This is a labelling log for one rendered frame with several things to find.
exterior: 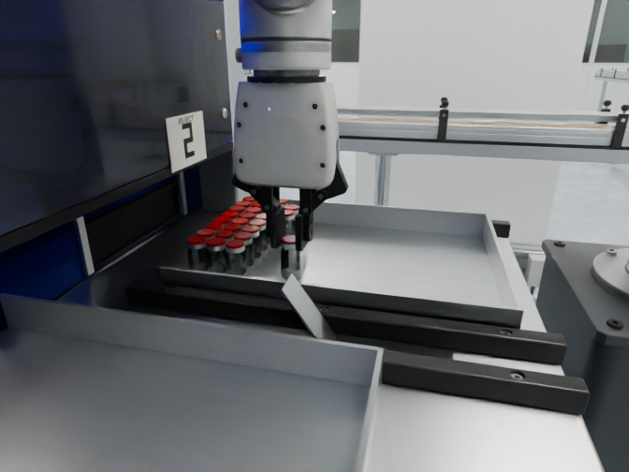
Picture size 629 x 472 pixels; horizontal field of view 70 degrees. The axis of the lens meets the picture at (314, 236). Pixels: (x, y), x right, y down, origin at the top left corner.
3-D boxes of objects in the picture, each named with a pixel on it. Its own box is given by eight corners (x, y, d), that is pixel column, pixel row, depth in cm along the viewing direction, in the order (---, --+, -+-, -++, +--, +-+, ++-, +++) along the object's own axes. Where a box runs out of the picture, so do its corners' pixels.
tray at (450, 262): (164, 299, 46) (159, 268, 45) (255, 217, 70) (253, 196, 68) (517, 346, 39) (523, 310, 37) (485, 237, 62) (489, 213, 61)
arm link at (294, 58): (220, 39, 39) (223, 77, 40) (319, 38, 37) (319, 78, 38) (255, 43, 46) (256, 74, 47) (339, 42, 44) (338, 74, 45)
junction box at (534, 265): (526, 286, 138) (531, 259, 135) (523, 279, 143) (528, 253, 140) (568, 290, 136) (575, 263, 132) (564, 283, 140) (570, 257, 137)
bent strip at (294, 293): (282, 350, 38) (279, 289, 36) (291, 331, 41) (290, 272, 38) (454, 376, 35) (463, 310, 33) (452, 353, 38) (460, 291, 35)
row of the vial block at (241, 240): (224, 284, 49) (221, 245, 47) (276, 228, 65) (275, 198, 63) (242, 287, 48) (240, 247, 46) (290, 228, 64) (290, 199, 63)
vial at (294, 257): (278, 279, 50) (277, 243, 48) (285, 271, 52) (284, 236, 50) (298, 282, 49) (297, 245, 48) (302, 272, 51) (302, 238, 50)
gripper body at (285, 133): (219, 66, 40) (228, 187, 44) (331, 66, 38) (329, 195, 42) (250, 65, 47) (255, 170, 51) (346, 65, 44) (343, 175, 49)
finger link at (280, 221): (245, 187, 46) (248, 247, 48) (274, 189, 45) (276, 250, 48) (256, 180, 49) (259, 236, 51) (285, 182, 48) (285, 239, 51)
